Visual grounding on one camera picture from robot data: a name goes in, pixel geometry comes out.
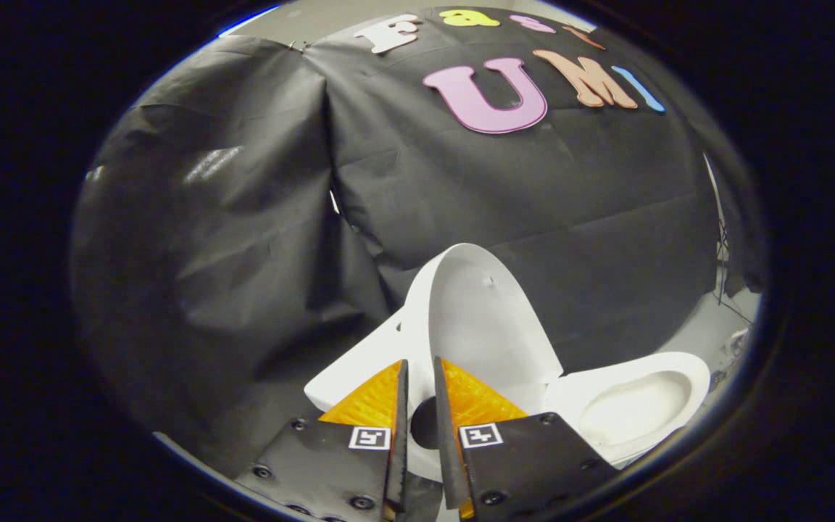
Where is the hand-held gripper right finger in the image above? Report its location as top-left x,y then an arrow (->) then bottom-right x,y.
432,355 -> 618,522

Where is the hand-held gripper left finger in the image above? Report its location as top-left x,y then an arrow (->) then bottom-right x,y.
235,359 -> 410,522

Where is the white toilet lid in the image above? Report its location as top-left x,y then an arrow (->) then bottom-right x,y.
402,243 -> 564,418

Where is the white toilet tank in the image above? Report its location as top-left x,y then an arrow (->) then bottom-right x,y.
304,308 -> 462,483

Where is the white toilet bowl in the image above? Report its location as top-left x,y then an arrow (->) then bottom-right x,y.
578,372 -> 694,446

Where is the black backdrop cloth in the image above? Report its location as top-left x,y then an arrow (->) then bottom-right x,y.
70,7 -> 768,468

